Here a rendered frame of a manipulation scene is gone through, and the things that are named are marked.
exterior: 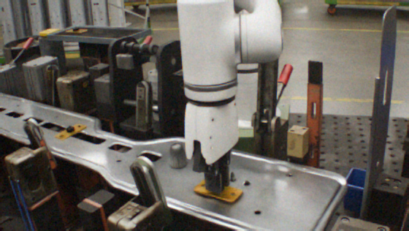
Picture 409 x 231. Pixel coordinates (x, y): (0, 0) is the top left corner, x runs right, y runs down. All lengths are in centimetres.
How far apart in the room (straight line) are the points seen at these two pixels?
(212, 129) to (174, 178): 20
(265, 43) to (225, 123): 15
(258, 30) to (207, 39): 7
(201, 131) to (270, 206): 18
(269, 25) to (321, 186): 32
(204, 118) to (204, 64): 8
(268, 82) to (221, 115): 22
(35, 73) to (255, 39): 88
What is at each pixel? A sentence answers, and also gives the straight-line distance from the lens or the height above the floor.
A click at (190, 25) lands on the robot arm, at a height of 131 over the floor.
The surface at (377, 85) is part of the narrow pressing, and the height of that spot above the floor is 125.
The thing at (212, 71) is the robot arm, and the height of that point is 124.
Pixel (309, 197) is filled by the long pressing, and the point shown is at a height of 100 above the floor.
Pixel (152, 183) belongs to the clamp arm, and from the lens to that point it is 67.
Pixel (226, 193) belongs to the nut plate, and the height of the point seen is 101.
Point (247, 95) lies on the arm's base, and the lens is 144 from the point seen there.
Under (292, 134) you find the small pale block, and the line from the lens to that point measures 84.
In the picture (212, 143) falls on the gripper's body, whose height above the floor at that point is 112.
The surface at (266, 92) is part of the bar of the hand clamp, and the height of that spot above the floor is 112.
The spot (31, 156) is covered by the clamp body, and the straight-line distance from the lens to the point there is 93.
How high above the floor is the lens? 144
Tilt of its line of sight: 24 degrees down
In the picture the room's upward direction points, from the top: 5 degrees counter-clockwise
